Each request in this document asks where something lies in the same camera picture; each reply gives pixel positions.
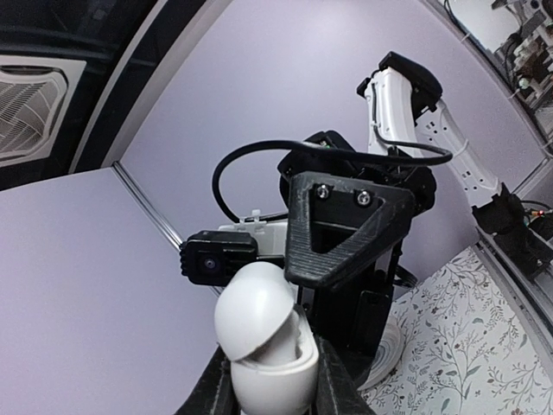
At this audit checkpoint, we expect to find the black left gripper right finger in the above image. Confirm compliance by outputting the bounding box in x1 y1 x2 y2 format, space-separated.
311 335 375 415

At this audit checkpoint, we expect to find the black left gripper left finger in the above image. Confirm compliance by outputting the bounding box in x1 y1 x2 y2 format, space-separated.
175 349 236 415

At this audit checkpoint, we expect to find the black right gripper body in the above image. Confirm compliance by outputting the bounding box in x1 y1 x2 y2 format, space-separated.
276 129 437 360

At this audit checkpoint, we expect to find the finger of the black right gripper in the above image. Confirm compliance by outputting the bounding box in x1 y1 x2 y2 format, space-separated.
284 171 415 289

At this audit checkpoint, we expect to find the white earbud case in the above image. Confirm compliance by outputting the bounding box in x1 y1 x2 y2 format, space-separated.
214 262 320 414

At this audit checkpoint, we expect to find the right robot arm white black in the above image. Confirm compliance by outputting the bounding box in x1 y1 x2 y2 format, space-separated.
277 52 552 281

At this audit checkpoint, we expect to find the ceiling air vent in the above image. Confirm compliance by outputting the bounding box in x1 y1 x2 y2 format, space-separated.
1 54 86 168

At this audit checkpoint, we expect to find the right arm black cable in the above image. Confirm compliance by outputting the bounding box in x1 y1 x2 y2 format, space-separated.
212 138 454 224

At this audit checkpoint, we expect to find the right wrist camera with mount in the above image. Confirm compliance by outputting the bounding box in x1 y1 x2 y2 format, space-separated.
179 209 288 287

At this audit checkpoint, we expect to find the metal front rail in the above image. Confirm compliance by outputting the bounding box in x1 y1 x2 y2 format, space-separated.
474 227 552 379

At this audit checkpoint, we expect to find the left metal frame post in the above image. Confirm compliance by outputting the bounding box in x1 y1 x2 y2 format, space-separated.
111 162 226 299

